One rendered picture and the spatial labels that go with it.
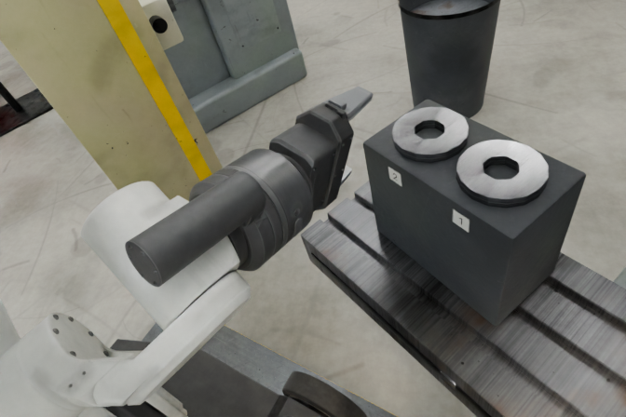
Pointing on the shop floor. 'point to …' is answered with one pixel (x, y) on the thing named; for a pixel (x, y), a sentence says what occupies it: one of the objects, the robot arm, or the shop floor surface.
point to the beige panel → (102, 65)
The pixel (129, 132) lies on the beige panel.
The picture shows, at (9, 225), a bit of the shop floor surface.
